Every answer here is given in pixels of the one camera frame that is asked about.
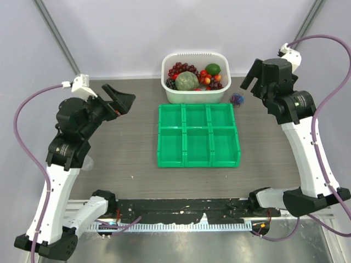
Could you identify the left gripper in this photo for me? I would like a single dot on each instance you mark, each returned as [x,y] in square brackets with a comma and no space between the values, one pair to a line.
[122,102]

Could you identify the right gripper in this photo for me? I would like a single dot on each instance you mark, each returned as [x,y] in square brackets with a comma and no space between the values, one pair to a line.
[255,71]

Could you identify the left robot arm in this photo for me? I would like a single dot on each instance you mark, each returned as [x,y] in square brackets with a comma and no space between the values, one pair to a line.
[78,119]

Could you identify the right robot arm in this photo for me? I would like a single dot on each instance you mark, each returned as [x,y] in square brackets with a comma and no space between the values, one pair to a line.
[294,111]

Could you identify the green lime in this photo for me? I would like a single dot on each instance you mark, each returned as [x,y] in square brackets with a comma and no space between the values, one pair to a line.
[213,69]

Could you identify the red cherries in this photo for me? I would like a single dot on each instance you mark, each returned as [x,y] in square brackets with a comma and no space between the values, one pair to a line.
[209,82]

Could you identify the dark grape bunch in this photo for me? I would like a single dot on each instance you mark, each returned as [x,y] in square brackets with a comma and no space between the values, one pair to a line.
[170,83]

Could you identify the white plastic basin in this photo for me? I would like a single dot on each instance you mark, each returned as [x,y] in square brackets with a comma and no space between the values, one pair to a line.
[200,61]

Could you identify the red grape bunch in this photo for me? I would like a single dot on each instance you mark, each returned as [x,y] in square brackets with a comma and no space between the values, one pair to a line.
[180,68]

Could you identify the green melon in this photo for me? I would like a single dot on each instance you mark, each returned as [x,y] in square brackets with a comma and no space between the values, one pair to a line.
[187,81]

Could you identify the clear plastic bottle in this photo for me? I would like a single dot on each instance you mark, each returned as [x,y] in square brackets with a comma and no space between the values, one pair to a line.
[88,163]

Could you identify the green compartment tray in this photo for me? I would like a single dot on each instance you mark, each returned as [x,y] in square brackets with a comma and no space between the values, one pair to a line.
[197,136]

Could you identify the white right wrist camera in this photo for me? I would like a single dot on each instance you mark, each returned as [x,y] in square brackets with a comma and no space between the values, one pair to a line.
[291,55]

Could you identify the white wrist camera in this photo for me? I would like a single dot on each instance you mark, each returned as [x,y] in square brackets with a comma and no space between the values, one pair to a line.
[291,55]
[80,87]

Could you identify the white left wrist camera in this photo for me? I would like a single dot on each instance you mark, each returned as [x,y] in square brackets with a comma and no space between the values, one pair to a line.
[80,87]

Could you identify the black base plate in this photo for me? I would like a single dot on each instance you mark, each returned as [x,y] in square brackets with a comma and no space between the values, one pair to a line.
[186,211]

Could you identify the white cable duct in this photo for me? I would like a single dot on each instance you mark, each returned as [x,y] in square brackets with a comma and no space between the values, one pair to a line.
[200,227]

